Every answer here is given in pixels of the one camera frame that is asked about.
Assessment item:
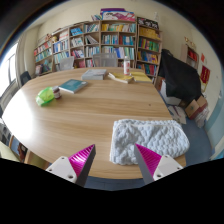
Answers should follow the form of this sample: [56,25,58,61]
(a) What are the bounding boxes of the scattered paper sheets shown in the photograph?
[167,105,188,125]

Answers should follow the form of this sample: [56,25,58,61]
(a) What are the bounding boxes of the small jar with dark lid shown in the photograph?
[52,85,63,100]

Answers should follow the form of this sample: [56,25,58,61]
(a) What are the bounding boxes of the black sign board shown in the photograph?
[136,16,160,30]

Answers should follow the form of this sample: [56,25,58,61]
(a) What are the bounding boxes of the brown cardboard box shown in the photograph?
[184,95,209,120]

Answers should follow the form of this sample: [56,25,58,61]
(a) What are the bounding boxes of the white storage box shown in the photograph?
[159,79,183,106]

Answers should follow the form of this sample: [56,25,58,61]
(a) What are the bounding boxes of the colourful posters stack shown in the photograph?
[91,7,137,23]

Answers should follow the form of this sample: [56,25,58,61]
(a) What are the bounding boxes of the small wooden wall shelf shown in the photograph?
[180,42,200,70]

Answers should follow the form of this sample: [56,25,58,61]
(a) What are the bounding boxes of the grey book stack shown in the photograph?
[81,68,108,81]

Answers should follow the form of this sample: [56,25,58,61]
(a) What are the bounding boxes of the teal book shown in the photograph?
[58,78,89,95]

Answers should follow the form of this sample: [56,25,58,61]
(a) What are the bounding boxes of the yellow-green chair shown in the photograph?
[0,141,20,163]

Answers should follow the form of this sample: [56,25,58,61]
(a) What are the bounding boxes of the wooden bookshelf unit with books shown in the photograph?
[33,19,164,78]

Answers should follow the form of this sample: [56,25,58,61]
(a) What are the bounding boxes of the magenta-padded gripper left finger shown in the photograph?
[45,143,97,188]

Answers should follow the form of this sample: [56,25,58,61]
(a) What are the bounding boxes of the dark office chair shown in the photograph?
[19,70,33,86]

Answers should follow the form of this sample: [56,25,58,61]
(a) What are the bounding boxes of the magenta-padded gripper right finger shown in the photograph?
[133,143,184,186]

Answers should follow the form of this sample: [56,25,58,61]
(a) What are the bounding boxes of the beige curtain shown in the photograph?
[14,33,28,84]

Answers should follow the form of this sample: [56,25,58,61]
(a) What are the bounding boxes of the black cloth cover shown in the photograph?
[157,48,203,104]

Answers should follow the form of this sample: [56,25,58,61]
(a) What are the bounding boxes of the green plastic bag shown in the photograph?
[35,86,56,107]

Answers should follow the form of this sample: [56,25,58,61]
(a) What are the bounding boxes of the red wall banner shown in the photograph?
[199,64,211,84]

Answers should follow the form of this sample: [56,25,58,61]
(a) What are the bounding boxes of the grey mesh office chair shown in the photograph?
[54,56,75,72]
[92,52,119,69]

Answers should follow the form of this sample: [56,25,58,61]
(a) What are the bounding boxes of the yellow book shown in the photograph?
[107,71,135,84]

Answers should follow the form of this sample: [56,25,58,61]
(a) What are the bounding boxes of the white plastic bag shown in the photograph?
[194,106,210,129]

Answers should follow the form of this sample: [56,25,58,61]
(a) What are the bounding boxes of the bright window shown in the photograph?
[0,43,19,98]

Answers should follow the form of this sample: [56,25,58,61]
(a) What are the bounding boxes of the white knitted towel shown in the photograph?
[109,118,191,166]

